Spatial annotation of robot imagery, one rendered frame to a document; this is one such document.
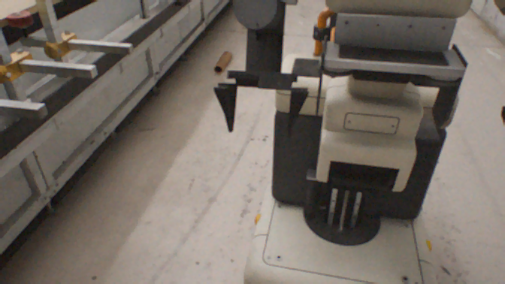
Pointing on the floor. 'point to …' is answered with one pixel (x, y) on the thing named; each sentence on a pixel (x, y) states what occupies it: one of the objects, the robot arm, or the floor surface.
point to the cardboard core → (222, 62)
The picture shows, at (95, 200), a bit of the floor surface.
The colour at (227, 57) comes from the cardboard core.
